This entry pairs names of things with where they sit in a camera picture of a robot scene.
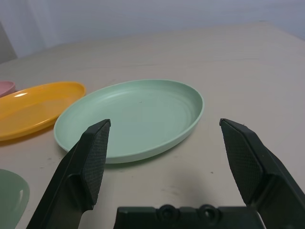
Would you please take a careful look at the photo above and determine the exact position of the mint green plate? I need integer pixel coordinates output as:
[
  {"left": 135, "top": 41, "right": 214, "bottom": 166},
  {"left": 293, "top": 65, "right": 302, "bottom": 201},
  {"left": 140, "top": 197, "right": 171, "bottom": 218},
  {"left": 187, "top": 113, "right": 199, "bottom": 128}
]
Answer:
[{"left": 53, "top": 79, "right": 205, "bottom": 164}]

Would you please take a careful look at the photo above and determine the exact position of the pink plate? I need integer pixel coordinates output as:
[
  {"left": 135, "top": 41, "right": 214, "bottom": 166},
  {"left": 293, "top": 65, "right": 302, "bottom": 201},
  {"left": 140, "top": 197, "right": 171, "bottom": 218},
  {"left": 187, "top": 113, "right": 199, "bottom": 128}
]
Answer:
[{"left": 0, "top": 81, "right": 16, "bottom": 98}]

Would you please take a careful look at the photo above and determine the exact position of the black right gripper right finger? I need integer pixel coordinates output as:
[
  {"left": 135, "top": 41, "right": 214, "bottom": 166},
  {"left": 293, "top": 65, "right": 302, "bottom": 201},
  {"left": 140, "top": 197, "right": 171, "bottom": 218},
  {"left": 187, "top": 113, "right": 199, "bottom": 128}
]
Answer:
[{"left": 219, "top": 118, "right": 305, "bottom": 229}]

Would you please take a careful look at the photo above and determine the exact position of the green cutting board tray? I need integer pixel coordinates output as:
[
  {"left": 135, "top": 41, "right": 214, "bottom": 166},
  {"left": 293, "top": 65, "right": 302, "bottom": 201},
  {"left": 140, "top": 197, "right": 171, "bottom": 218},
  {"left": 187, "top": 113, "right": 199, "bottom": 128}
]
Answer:
[{"left": 0, "top": 168, "right": 31, "bottom": 229}]

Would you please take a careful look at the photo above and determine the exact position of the yellow plate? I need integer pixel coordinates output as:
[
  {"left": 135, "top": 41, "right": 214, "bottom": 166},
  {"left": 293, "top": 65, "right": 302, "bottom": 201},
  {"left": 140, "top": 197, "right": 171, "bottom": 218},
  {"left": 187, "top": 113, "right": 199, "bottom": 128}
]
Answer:
[{"left": 0, "top": 82, "right": 87, "bottom": 142}]

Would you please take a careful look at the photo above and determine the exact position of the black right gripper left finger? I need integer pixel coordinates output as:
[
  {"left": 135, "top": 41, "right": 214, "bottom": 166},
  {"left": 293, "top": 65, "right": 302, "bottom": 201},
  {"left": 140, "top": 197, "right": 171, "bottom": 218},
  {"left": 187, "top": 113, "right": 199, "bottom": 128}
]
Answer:
[{"left": 26, "top": 118, "right": 112, "bottom": 229}]

